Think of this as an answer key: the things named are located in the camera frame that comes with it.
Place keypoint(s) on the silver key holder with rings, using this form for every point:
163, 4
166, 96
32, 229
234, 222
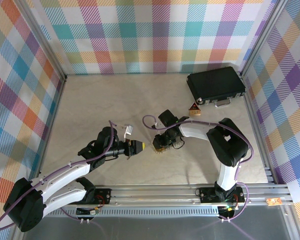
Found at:
177, 144

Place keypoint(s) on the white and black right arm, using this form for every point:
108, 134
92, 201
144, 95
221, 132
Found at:
230, 140

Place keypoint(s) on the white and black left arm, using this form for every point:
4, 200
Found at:
65, 176

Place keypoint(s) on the wooden block with triangle sign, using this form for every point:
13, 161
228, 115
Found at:
195, 112

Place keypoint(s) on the black briefcase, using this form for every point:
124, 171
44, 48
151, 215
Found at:
215, 82

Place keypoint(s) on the small black connector board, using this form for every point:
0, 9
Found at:
226, 211
85, 212

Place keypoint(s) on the grey metal sheet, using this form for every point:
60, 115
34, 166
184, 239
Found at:
165, 228

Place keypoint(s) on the small orange card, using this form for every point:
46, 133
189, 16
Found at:
273, 201

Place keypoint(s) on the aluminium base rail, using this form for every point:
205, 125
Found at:
152, 193

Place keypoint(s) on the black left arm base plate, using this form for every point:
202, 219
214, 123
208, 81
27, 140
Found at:
102, 195

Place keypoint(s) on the aluminium side rail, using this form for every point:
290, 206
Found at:
257, 125
50, 130

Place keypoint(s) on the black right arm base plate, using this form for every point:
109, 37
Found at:
207, 195

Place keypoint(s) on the aluminium frame post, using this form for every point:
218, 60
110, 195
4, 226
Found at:
262, 37
43, 42

